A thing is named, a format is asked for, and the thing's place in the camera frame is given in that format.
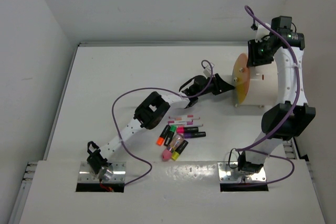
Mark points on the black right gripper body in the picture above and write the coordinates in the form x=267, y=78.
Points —
x=260, y=54

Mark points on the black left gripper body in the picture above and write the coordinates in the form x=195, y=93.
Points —
x=212, y=87

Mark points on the purple black highlighter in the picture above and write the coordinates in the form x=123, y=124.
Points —
x=194, y=134

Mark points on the orange black highlighter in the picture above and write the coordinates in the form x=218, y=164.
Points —
x=163, y=135

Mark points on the green drawer with gold knob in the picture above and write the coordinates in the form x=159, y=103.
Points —
x=241, y=88

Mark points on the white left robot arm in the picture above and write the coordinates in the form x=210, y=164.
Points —
x=149, y=114

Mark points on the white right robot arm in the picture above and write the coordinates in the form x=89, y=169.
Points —
x=291, y=113

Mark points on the yellow drawer with gold knob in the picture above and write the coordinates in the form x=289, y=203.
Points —
x=240, y=70

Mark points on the white cylindrical drawer organizer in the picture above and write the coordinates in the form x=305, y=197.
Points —
x=263, y=86

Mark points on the white pen magenta cap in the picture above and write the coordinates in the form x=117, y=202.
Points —
x=180, y=122

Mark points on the white pen orange band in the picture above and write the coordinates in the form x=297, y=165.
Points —
x=184, y=117

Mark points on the pink black highlighter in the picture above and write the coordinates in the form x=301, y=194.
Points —
x=183, y=130

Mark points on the green black highlighter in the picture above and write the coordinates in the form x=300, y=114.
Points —
x=170, y=135

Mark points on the yellow black highlighter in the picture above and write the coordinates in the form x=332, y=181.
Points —
x=179, y=150

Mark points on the pink capped clip tube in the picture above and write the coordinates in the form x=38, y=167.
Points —
x=176, y=141

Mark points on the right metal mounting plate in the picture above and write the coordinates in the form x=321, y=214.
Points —
x=229, y=174

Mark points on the metal mounting plate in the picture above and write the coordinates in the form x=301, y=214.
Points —
x=112, y=174
x=229, y=174

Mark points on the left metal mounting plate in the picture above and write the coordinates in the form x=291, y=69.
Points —
x=112, y=174

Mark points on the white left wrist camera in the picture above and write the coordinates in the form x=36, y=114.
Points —
x=208, y=70

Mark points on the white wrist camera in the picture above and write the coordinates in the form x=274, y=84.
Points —
x=261, y=32
x=208, y=70

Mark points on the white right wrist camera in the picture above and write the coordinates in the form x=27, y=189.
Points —
x=261, y=32

